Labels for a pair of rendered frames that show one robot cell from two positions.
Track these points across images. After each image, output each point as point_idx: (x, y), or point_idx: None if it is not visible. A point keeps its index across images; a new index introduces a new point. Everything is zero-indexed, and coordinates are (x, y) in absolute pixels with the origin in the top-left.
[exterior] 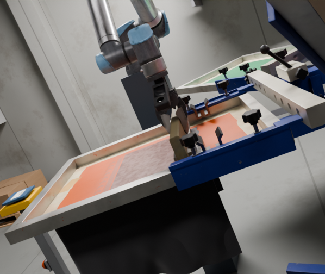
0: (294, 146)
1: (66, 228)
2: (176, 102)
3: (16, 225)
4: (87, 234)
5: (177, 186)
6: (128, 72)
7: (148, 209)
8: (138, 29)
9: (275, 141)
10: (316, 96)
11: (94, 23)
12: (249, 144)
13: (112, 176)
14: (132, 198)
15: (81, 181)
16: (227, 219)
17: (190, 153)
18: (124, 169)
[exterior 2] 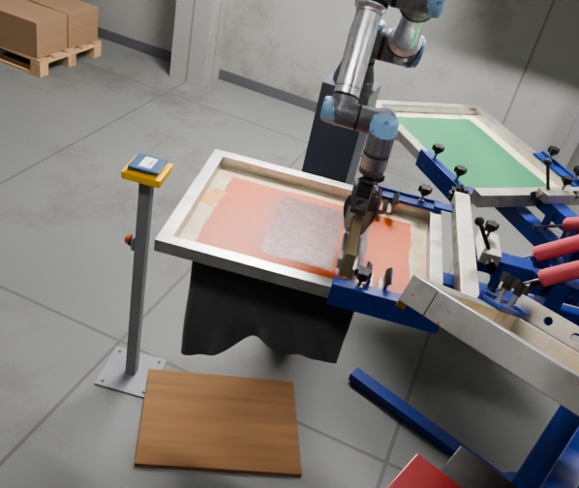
0: (436, 331)
1: None
2: (371, 206)
3: (167, 236)
4: (220, 275)
5: (328, 300)
6: (336, 78)
7: (287, 290)
8: (386, 126)
9: (426, 320)
10: None
11: (347, 59)
12: (405, 309)
13: (264, 225)
14: (285, 284)
15: (228, 202)
16: (344, 336)
17: (353, 270)
18: (279, 225)
